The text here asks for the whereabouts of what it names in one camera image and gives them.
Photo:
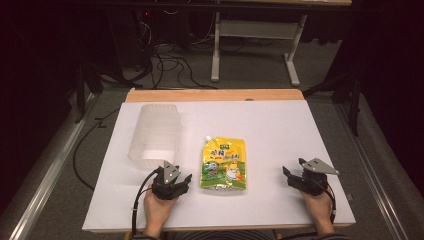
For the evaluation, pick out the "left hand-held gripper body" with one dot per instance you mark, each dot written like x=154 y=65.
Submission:
x=166 y=186

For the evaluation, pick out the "white metal desk frame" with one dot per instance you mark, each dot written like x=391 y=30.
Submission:
x=256 y=30

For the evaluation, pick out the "person's right hand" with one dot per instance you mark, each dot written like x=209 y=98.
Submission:
x=318 y=208

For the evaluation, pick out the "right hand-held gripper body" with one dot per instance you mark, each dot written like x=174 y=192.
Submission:
x=311 y=181

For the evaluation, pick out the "metal floor rail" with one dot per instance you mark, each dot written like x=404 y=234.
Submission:
x=373 y=166
x=43 y=173

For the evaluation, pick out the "translucent plastic container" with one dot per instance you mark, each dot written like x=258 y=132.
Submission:
x=155 y=135

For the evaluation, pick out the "yellow spouted food pouch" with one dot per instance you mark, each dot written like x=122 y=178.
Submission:
x=224 y=163

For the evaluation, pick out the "white table mat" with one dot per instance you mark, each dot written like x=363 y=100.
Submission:
x=273 y=140

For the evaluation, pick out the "person's left hand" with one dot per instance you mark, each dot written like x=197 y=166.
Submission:
x=157 y=210

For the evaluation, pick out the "black metal stand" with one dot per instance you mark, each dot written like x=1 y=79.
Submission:
x=86 y=80
x=346 y=90

